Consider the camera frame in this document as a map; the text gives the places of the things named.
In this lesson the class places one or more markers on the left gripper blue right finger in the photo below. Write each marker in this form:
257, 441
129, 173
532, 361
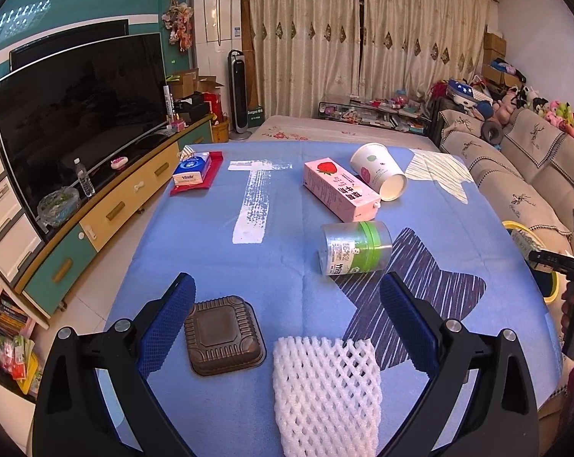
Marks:
479, 400

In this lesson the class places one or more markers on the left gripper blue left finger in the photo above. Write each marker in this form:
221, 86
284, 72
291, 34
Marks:
71, 416

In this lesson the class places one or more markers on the white foam fruit net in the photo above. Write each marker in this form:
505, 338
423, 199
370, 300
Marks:
327, 396

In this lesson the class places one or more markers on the green lid clear jar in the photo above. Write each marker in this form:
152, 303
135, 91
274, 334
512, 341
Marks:
351, 248

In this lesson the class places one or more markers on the white paper cup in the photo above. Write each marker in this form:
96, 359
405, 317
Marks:
377, 168

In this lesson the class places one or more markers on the pink strawberry milk carton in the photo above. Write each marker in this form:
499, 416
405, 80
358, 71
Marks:
340, 191

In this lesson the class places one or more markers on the beige sofa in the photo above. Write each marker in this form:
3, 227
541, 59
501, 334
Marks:
528, 178

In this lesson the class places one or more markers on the teal yellow tv cabinet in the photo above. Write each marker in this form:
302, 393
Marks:
39, 267

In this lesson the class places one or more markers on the pile of plush toys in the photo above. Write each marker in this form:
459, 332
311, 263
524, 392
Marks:
490, 121

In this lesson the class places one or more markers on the clear water bottle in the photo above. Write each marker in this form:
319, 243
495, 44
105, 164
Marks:
84, 179

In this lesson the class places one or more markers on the low glass coffee table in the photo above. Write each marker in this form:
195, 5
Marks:
380, 114

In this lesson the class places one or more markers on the blue star tablecloth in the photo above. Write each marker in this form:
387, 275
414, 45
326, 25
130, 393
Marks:
256, 234

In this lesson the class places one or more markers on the blue tissue pack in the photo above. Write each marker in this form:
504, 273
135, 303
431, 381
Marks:
192, 171

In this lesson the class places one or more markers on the large black television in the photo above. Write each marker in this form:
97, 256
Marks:
83, 104

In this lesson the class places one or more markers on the floral pink floor mattress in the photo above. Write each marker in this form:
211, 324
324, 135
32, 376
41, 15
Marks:
282, 128

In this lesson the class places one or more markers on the beige patterned curtains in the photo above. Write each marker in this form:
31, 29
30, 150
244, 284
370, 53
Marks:
306, 49

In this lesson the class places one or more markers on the black tower fan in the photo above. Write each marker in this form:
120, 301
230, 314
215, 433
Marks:
237, 87

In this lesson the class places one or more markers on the white standing air conditioner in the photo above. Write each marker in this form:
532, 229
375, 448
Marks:
217, 32

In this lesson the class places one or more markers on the artificial flower wall decoration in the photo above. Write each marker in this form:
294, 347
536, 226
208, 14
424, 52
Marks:
178, 21

